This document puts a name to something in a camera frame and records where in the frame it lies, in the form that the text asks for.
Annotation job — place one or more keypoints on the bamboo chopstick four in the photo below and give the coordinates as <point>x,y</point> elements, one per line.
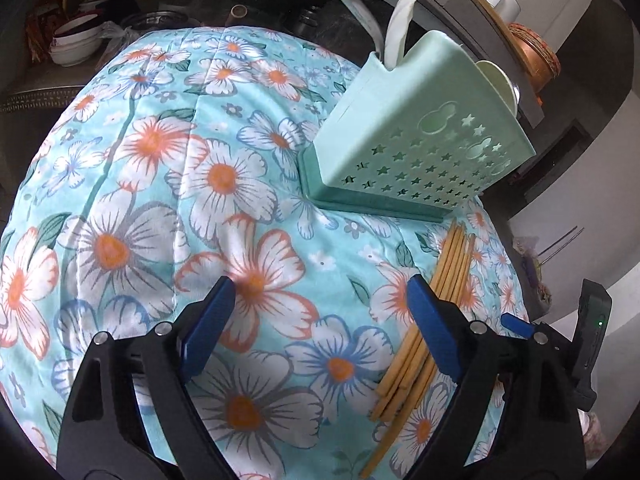
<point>463,271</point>

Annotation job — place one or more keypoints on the bamboo chopstick two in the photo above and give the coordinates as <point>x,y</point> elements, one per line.
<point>415,395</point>

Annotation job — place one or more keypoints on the stack of white bowls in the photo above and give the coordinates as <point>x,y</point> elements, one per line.
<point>80,37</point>

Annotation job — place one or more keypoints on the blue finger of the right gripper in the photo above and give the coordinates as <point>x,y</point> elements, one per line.
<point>517,325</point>

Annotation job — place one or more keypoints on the green utensil holder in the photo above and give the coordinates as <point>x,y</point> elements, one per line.
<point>416,141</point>

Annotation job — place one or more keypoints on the bamboo chopstick three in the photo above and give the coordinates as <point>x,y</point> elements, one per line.
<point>442,280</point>

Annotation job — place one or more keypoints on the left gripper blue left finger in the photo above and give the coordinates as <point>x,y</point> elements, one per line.
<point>102,434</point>

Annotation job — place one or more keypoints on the floral quilt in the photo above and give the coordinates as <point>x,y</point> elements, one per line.
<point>177,165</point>

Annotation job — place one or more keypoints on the white plastic rice spoon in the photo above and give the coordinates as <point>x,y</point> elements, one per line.
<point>396,33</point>

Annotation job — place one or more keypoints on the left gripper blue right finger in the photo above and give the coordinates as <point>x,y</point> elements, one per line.
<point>539,434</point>

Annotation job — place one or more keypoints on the bamboo chopstick one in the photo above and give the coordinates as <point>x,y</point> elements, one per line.
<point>401,393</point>

